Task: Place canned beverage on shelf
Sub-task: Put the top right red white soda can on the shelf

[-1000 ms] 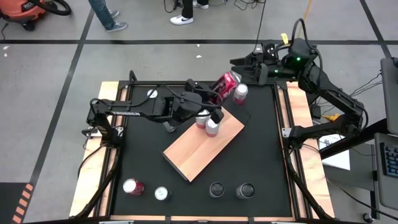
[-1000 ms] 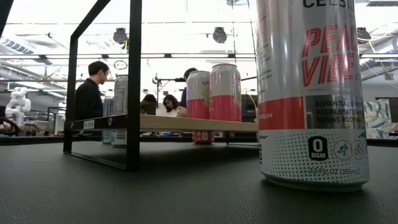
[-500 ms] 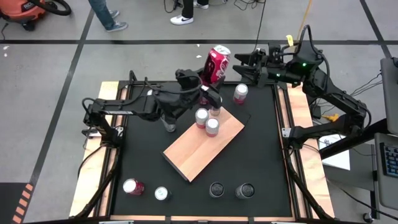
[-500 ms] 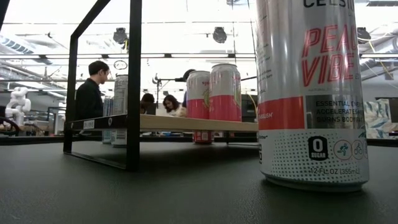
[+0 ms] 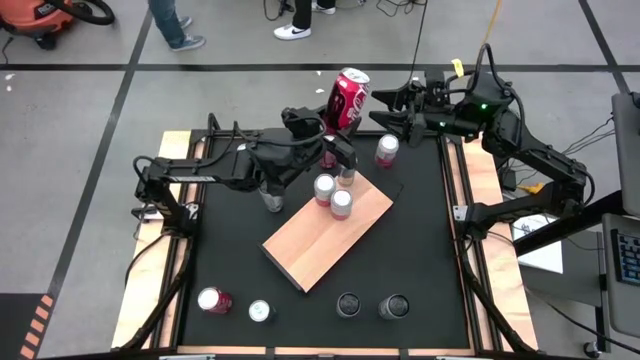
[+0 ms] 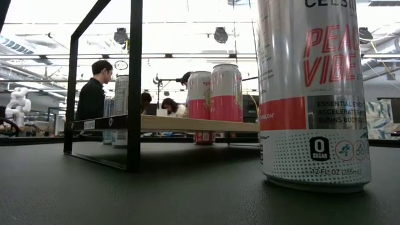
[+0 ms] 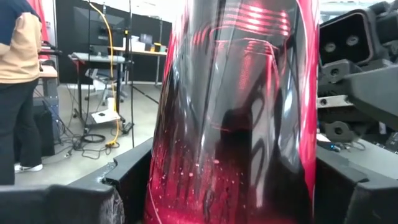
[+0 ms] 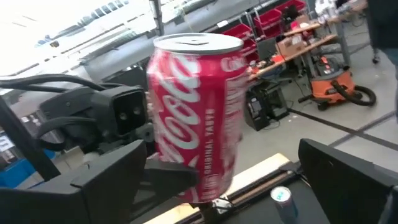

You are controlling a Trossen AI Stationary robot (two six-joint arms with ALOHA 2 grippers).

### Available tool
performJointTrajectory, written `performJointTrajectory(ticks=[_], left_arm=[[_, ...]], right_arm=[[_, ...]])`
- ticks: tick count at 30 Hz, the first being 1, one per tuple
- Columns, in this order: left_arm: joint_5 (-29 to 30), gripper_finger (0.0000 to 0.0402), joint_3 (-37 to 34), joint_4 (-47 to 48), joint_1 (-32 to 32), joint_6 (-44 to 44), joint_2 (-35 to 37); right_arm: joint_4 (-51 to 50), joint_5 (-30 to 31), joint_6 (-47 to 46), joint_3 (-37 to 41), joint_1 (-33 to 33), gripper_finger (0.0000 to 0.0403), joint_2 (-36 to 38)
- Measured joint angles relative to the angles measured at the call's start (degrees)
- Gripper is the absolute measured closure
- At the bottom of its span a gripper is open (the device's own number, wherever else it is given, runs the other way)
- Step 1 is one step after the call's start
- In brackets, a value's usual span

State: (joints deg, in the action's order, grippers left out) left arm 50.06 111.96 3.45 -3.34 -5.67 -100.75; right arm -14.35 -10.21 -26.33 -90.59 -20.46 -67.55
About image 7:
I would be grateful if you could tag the black dongle blue light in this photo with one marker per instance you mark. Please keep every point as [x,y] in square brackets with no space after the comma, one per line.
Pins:
[326,145]

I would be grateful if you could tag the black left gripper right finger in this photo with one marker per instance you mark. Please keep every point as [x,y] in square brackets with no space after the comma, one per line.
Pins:
[357,202]

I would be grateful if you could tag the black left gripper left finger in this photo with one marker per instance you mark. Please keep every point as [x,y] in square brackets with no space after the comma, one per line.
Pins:
[62,205]

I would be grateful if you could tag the dark red black can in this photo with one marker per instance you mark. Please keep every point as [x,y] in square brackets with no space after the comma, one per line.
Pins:
[233,124]

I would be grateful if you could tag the black box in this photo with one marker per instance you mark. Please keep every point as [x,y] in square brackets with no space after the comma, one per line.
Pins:
[46,130]

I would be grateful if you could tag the yellow black cup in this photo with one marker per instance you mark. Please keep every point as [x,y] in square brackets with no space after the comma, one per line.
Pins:
[157,47]

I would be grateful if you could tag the wooden side table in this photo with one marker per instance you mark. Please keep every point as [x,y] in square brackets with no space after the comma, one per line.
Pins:
[48,71]

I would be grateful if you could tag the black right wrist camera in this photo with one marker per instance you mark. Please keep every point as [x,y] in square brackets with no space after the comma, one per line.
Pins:
[342,34]

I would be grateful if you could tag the red banner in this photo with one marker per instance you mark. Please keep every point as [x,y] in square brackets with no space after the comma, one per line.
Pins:
[38,18]

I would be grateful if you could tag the white box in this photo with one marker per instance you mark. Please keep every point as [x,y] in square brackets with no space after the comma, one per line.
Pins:
[135,45]

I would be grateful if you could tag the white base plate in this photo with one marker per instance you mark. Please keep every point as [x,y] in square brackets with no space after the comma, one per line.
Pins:
[105,116]

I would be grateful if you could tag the black power strip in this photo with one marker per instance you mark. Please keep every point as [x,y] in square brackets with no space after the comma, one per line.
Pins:
[127,127]

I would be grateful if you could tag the grey desk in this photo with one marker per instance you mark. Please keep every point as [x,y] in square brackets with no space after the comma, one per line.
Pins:
[96,57]

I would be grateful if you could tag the person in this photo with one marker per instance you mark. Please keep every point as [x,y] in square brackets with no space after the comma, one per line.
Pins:
[18,46]

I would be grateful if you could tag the black monitor screen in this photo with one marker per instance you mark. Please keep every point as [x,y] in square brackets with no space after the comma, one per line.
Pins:
[99,28]

